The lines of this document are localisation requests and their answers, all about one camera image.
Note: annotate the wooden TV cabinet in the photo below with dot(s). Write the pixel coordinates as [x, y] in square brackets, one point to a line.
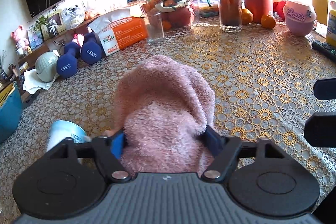
[58, 42]

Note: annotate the small potted grass plant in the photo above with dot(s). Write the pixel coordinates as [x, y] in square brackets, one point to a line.
[42, 19]

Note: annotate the pink plush doll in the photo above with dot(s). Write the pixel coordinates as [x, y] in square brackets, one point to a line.
[19, 37]

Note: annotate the lace tablecloth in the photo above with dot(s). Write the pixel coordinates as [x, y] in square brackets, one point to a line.
[263, 81]

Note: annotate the tangerine near tea bottle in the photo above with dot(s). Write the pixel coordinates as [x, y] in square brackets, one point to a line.
[246, 16]

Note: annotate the blue dumbbell left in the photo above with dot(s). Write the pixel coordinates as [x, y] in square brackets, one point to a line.
[66, 65]

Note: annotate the black remote control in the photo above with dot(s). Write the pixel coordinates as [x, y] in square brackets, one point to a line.
[326, 49]

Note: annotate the glass tea bottle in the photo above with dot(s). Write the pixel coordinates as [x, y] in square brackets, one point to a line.
[230, 15]

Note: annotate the orange white tissue box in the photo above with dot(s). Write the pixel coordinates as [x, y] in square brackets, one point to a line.
[118, 29]

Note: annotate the pink Barbie cup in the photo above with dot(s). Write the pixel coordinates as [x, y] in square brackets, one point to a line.
[299, 17]

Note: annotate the blue dumbbell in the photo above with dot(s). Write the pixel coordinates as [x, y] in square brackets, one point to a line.
[91, 51]
[66, 65]

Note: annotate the pink fluffy towel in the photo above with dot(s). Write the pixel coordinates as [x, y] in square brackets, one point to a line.
[163, 108]

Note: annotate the pink kettlebell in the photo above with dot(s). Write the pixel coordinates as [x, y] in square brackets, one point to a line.
[78, 39]

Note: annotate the pale green ribbed pot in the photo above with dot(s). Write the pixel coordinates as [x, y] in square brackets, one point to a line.
[45, 66]

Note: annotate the empty clear drinking glass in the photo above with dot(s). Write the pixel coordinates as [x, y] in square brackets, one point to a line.
[154, 27]

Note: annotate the white blue plastic bottle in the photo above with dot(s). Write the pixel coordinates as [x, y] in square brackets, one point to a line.
[60, 130]

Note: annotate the white cloth under pot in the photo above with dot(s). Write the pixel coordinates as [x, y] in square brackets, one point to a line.
[33, 83]

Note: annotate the framed photo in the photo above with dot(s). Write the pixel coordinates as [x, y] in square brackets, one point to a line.
[53, 26]

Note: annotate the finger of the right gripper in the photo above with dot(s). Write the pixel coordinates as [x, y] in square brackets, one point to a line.
[325, 89]
[320, 130]

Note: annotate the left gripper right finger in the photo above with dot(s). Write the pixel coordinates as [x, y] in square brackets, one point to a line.
[227, 150]

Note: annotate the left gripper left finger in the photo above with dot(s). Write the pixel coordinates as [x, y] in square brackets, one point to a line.
[105, 151]

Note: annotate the blue basin yellow strainer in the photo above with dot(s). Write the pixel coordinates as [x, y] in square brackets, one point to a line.
[11, 110]

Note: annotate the tangerine near red bottle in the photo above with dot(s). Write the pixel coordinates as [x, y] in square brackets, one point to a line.
[268, 21]

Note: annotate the glass fruit bowl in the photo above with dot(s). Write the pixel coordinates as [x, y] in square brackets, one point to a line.
[174, 13]

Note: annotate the blue dumbbell right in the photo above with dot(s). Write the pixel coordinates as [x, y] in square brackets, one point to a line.
[91, 51]

